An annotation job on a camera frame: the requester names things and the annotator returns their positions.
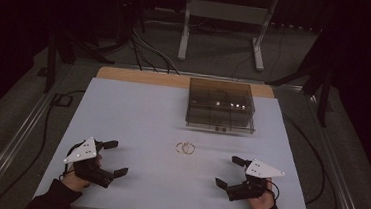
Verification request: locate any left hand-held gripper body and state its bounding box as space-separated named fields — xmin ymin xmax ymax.
xmin=61 ymin=134 xmax=119 ymax=190

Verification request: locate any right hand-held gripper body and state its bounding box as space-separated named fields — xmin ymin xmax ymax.
xmin=225 ymin=156 xmax=287 ymax=206

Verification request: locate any gold hoop earring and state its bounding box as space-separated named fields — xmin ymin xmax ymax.
xmin=183 ymin=141 xmax=198 ymax=156
xmin=175 ymin=141 xmax=189 ymax=156

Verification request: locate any smoky transparent storage box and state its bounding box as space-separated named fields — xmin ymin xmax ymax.
xmin=184 ymin=77 xmax=260 ymax=135

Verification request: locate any person's right hand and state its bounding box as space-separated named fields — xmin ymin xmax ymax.
xmin=247 ymin=177 xmax=278 ymax=209

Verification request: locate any person's left hand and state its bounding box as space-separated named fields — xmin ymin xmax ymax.
xmin=60 ymin=151 xmax=104 ymax=194

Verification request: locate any white table cover sheet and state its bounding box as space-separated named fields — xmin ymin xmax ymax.
xmin=32 ymin=72 xmax=323 ymax=209

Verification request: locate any black floor socket plate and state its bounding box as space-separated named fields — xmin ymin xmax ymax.
xmin=52 ymin=92 xmax=74 ymax=109

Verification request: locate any black tripod stand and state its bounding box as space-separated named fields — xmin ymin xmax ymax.
xmin=261 ymin=30 xmax=338 ymax=128
xmin=38 ymin=22 xmax=119 ymax=100

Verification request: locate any grey metal stand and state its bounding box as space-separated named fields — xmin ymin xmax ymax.
xmin=176 ymin=0 xmax=281 ymax=74

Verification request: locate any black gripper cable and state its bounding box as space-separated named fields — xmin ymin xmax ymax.
xmin=265 ymin=180 xmax=282 ymax=202

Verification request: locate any black floor cable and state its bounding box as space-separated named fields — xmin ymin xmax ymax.
xmin=0 ymin=83 xmax=86 ymax=209
xmin=275 ymin=112 xmax=346 ymax=209

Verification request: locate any aluminium rail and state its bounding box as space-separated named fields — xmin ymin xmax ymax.
xmin=0 ymin=57 xmax=64 ymax=209
xmin=294 ymin=90 xmax=371 ymax=209

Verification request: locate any grey cable bundle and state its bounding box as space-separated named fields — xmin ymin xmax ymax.
xmin=128 ymin=29 xmax=184 ymax=76

